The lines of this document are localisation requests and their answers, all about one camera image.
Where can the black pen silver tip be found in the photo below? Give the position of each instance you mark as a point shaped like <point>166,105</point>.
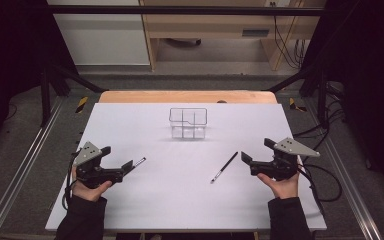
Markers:
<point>140,161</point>

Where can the black metal stand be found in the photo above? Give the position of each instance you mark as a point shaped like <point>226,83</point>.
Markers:
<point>321,96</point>
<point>45,100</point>

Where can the light wooden desk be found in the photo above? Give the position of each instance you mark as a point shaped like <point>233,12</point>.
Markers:
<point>213,25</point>

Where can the clear plastic organizer box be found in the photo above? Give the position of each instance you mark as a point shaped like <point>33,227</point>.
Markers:
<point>198,131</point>

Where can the wooden table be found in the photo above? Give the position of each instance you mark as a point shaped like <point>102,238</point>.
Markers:
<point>180,96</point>

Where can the person's left hand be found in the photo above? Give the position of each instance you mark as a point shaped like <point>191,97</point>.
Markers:
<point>88,194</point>

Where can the black curtain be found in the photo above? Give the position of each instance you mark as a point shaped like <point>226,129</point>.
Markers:
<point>370,66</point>
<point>10,50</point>

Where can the black horizontal frame bar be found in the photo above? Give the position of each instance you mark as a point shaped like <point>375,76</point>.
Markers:
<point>180,10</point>

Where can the yellow black floor tape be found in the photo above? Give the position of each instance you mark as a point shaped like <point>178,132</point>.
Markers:
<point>293,105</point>
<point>81,104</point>

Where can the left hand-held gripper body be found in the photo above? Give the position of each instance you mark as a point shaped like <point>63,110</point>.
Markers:
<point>93,171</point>

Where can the white cabinet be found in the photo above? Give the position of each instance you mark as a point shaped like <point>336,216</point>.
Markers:
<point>103,40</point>

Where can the person's right hand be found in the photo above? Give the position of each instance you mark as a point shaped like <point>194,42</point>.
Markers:
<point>285,189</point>

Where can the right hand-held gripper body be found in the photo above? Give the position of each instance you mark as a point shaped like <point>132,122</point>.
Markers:
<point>281,166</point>

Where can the aluminium floor rail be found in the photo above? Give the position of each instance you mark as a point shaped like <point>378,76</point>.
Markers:
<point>20,170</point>
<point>350,186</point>

